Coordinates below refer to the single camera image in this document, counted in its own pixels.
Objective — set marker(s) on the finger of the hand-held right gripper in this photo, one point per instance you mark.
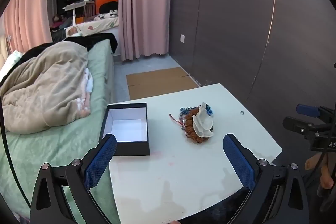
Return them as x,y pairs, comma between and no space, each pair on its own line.
307,109
294,124

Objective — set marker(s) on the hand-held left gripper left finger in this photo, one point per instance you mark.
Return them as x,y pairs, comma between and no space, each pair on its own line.
101,161

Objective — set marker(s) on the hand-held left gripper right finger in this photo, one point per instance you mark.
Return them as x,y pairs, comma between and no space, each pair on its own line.
239,161

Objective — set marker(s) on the black jewelry box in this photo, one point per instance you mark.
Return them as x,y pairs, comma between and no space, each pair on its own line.
131,149

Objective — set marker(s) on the person's right hand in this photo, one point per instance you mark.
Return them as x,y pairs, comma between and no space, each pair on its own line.
328,174

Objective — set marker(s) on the green bed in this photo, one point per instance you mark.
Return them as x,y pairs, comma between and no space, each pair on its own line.
52,145

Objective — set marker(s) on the flat cardboard sheet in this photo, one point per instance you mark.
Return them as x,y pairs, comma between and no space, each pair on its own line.
157,82

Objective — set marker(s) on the beige blanket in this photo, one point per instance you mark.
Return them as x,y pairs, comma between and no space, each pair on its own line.
44,82

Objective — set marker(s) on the white pillow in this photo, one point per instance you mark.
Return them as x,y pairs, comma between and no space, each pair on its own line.
11,58

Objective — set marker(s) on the floral bedding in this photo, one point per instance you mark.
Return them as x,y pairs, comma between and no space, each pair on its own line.
97,24

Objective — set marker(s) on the pile of clothes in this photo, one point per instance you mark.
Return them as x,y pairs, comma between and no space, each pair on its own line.
60,22

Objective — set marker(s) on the black white plush toy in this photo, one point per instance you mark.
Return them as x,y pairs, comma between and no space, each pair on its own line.
107,15

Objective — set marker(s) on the wooden chair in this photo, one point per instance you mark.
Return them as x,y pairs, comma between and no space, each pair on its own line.
89,7

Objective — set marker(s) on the white folding table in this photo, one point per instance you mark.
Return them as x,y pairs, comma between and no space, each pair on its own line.
74,6

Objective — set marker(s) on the orange black board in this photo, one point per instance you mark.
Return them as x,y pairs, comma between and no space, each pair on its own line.
105,3

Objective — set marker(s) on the pink curtain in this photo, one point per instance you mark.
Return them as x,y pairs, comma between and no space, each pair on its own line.
29,16
144,3

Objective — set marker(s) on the white wall socket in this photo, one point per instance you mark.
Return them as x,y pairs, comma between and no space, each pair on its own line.
182,38

